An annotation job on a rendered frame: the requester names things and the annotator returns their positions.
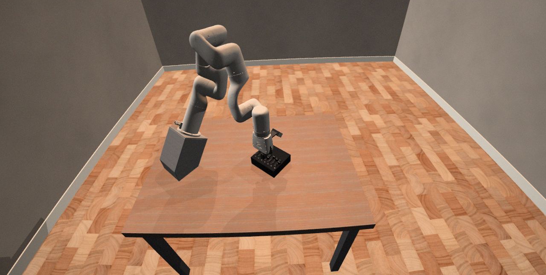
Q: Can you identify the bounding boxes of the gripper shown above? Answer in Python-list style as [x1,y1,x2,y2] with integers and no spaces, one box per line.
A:
[252,131,273,160]

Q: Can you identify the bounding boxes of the black lighting desk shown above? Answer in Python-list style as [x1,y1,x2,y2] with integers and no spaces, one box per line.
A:
[251,145,290,178]

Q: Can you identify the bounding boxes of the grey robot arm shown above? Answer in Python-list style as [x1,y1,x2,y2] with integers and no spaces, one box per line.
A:
[174,25,283,138]

